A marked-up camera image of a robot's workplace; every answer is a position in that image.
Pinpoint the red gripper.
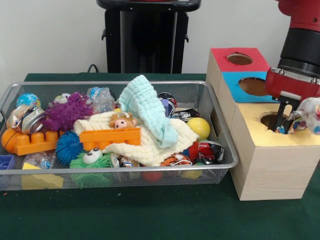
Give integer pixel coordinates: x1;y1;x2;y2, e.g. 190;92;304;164
264;66;320;134

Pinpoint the cream waffle cloth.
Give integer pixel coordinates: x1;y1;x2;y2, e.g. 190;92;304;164
72;111;200;167

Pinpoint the wooden box with three holes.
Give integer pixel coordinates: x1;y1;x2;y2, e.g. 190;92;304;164
206;47;320;201

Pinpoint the blue puffer ball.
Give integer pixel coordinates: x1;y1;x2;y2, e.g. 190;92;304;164
55;130;83;166

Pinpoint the purple spiky rubber toy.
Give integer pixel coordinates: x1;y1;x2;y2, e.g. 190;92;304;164
42;91;95;132

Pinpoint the light blue waffle cloth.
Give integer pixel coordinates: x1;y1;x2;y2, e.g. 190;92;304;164
118;74;179;148

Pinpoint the colourful spotted white cloth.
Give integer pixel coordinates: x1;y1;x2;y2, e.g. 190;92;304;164
273;96;320;136

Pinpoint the silver wire mesh bin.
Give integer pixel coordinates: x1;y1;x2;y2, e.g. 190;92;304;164
0;79;238;191

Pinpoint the small brown plush toy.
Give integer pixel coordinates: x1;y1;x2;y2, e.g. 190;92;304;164
108;112;138;130

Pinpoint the green puffer toy with eyes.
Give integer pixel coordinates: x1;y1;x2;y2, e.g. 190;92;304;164
69;147;112;171

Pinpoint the long orange toy brick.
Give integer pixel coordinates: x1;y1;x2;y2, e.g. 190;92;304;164
78;126;142;151

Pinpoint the yellow ball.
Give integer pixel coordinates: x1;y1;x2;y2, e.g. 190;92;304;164
186;117;211;140

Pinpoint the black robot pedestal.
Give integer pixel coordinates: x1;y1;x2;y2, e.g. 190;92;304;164
96;0;202;74

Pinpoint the dark green table cloth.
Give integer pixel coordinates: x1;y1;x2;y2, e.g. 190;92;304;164
0;72;320;240

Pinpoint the small globe ball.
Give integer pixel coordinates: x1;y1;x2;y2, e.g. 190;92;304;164
16;92;41;108

